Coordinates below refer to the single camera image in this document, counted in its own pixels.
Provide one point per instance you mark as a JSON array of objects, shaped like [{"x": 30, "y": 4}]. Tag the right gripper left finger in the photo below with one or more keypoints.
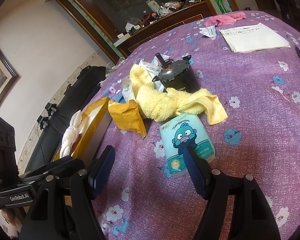
[{"x": 100, "y": 170}]

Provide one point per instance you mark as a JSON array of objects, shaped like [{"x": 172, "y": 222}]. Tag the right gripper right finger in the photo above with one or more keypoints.
[{"x": 199, "y": 171}]

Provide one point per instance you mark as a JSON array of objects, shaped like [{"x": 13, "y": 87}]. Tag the blue cartoon tissue pack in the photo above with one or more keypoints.
[{"x": 179, "y": 133}]

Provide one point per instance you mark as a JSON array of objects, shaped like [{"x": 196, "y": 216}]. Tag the white knotted cloth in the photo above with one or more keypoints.
[{"x": 71, "y": 134}]

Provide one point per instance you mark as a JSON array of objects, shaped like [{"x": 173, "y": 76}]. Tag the yellow plastic mailer bag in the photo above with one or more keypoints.
[{"x": 127, "y": 116}]

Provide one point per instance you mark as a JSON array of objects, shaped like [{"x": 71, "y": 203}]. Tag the white blue plastic packet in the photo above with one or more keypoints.
[{"x": 150, "y": 71}]

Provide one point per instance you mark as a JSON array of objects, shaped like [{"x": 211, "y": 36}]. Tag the black sofa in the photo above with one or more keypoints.
[{"x": 75, "y": 98}]

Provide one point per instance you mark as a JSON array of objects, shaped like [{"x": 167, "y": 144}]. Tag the yellow cardboard box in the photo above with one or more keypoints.
[{"x": 95, "y": 121}]

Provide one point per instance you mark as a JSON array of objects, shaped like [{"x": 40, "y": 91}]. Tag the white crumpled sachet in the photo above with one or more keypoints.
[{"x": 209, "y": 32}]

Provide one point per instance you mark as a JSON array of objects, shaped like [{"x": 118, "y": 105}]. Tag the white paper booklet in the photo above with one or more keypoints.
[{"x": 251, "y": 38}]

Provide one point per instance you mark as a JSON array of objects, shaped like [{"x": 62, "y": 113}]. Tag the pink cloth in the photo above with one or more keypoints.
[{"x": 225, "y": 19}]

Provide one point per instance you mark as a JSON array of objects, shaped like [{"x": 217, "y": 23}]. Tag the dark wooden cabinet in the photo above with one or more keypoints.
[{"x": 120, "y": 26}]

